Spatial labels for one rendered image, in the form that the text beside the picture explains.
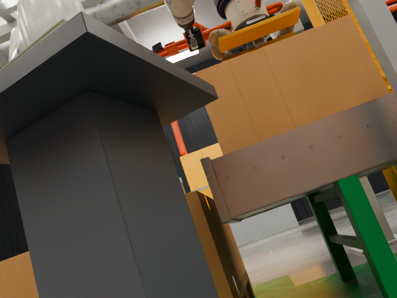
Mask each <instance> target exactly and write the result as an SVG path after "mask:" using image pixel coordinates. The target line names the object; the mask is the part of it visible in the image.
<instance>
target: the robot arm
mask: <svg viewBox="0 0 397 298"><path fill-rule="evenodd" d="M195 1H196V0H164V2H165V4H166V6H167V8H168V10H169V11H170V13H171V15H172V16H173V18H174V21H175V22H176V23H177V25H178V26H179V27H180V28H183V29H184V31H185V32H186V35H188V38H189V40H190V42H189V45H191V49H192V50H195V49H197V48H198V45H197V42H196V38H195V35H194V34H193V32H194V30H193V24H194V22H195V17H194V16H195V10H194V3H195ZM17 10H18V16H17V18H18V25H17V26H16V27H15V28H14V29H13V30H12V32H11V36H10V44H9V62H10V61H11V60H12V59H13V58H14V57H16V56H17V55H18V54H20V52H22V51H23V50H24V49H26V48H27V47H28V46H29V45H30V44H32V43H33V42H34V41H35V40H36V39H38V38H39V37H40V36H41V35H43V34H44V33H45V32H46V31H47V30H49V29H50V28H51V27H52V26H53V25H55V24H56V23H57V22H59V21H60V20H61V19H62V18H63V19H65V20H67V21H68V20H69V19H71V18H72V17H74V16H75V15H76V14H78V13H79V12H80V11H83V12H84V13H86V12H85V10H84V8H83V5H82V3H81V2H80V0H18V1H17Z"/></svg>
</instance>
